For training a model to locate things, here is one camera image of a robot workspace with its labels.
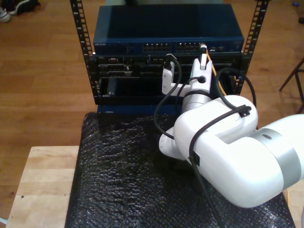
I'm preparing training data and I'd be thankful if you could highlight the black rack tray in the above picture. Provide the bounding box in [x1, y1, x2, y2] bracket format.
[95, 76, 240, 105]

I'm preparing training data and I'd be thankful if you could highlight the blue base box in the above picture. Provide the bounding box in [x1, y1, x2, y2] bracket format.
[96, 103, 183, 115]

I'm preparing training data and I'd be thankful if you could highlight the black rack server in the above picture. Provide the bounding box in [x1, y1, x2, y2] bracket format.
[94, 54, 243, 78]

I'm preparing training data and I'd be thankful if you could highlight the wooden chair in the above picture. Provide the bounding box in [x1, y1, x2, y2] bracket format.
[279, 57, 304, 114]

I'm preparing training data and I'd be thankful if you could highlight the black bubble wrap mat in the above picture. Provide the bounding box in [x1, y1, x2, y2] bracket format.
[64, 110, 296, 228]

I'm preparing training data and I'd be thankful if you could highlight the dark sneaker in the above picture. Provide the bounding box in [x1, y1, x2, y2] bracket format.
[6, 0, 41, 15]

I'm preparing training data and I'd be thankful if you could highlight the white sneaker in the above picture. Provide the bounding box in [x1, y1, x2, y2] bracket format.
[0, 7, 12, 23]

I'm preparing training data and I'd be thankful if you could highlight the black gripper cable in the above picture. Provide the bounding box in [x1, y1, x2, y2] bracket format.
[173, 75, 207, 95]

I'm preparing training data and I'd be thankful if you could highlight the black perforated rack post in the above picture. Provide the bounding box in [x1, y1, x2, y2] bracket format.
[231, 0, 270, 95]
[69, 0, 100, 105]

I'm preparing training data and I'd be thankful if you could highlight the blue network switch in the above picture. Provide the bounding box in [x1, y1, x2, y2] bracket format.
[93, 4, 245, 57]

